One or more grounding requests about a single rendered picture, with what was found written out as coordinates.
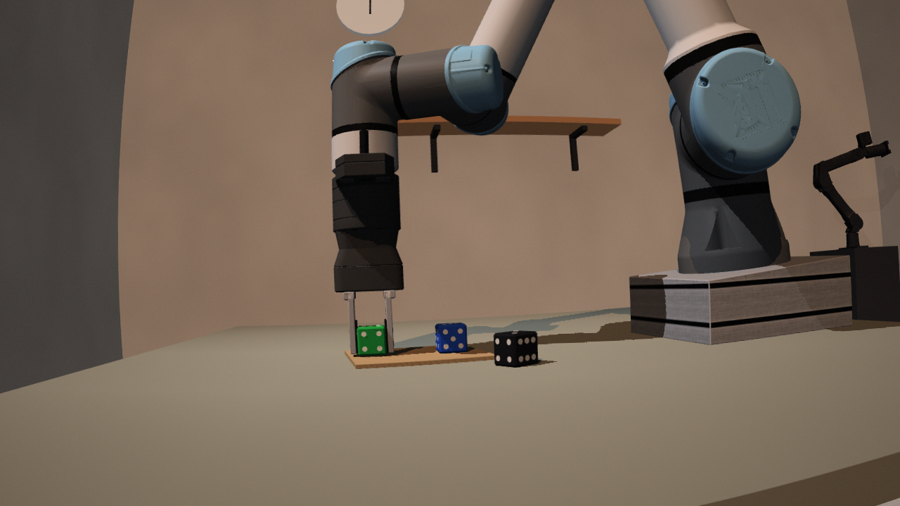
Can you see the green die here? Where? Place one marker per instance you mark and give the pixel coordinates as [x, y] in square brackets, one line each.
[371, 340]

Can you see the tan flat mat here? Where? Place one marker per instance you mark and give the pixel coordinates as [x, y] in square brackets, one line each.
[423, 355]

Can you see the blue die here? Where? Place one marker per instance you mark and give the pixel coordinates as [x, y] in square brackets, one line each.
[451, 337]

